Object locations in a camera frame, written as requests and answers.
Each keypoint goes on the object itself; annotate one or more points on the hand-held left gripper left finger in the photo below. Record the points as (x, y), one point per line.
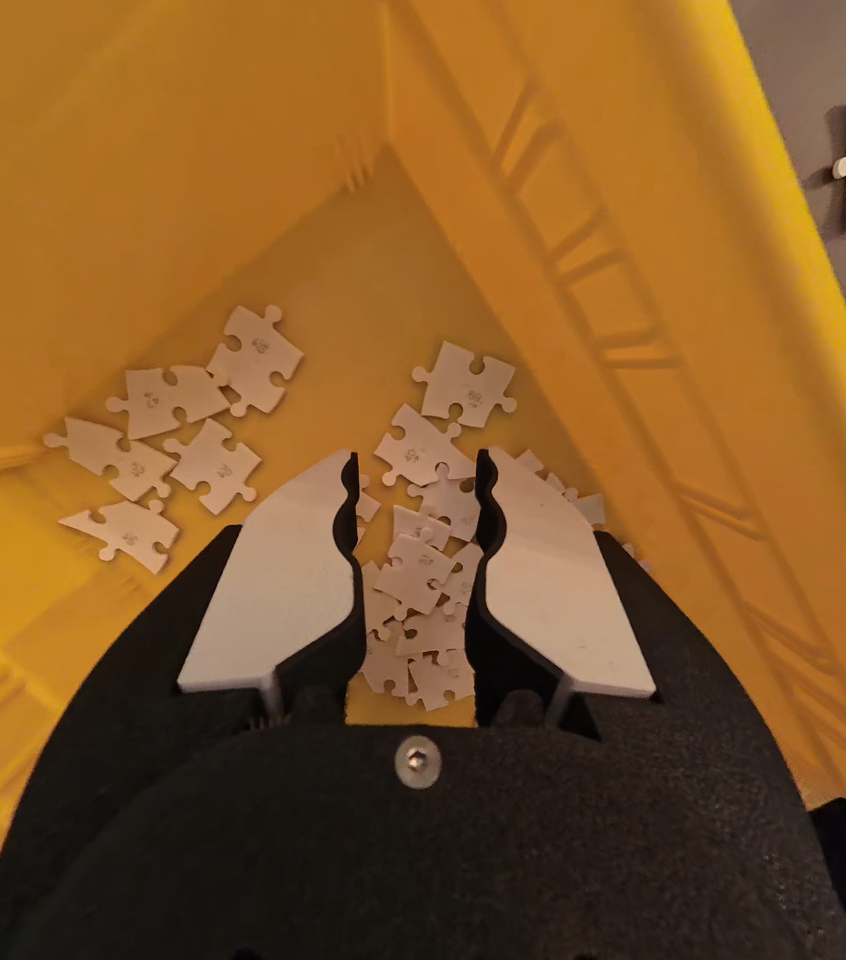
(273, 600)

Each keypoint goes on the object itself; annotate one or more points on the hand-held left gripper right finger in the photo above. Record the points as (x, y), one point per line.
(558, 600)

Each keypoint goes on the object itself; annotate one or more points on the heap of white puzzle pieces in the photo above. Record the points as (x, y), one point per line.
(423, 570)

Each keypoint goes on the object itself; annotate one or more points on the yellow plastic bin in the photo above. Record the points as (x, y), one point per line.
(167, 187)

